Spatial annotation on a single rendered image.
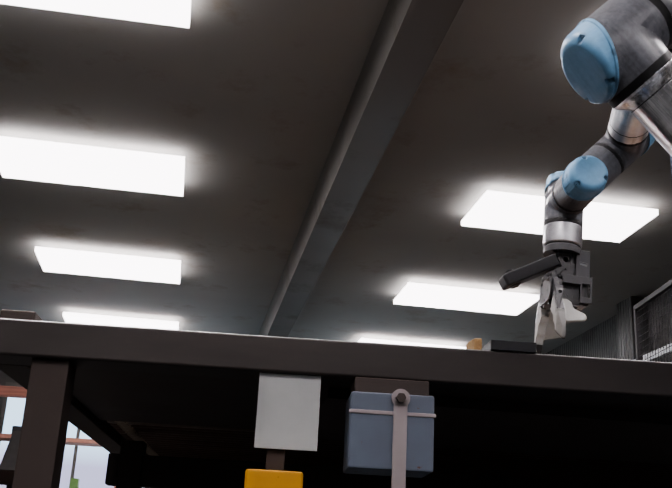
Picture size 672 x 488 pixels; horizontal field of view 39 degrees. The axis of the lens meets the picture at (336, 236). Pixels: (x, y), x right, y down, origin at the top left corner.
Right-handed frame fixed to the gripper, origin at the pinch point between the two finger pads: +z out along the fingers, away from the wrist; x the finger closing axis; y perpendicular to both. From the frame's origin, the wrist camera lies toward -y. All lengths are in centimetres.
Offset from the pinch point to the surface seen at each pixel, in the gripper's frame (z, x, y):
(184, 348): 14, -19, -65
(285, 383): 17, -18, -48
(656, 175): -217, 366, 172
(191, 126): -197, 351, -119
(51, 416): 27, -17, -84
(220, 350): 13, -19, -59
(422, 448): 24.6, -21.2, -25.3
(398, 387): 15.2, -19.7, -29.8
